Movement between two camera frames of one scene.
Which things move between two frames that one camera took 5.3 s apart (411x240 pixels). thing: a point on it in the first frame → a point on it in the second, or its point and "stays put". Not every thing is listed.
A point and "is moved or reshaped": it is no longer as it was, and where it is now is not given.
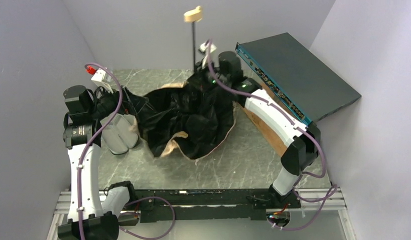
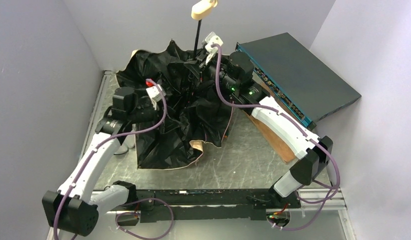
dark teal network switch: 311,88 stays put
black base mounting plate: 195,204 stays put
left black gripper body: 126,100 → 167,110
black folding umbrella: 189,119 is moved or reshaped
